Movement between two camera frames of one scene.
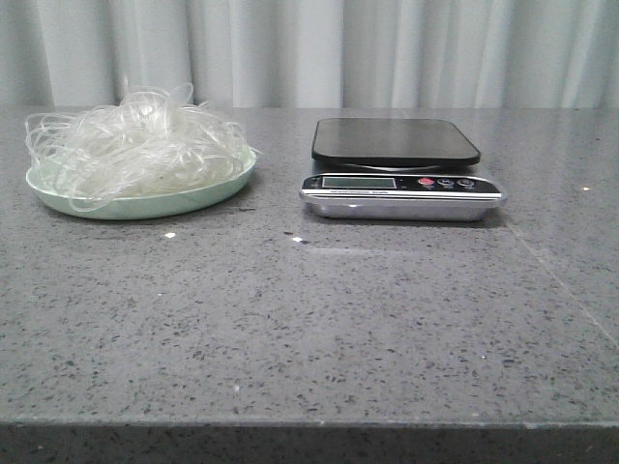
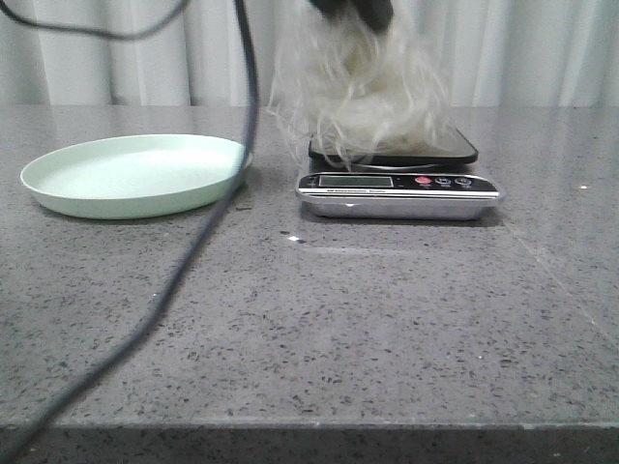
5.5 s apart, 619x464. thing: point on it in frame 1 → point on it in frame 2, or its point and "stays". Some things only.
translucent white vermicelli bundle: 154,139 → 367,94
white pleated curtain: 312,53 stays
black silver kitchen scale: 398,169 stays
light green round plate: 132,187 stays
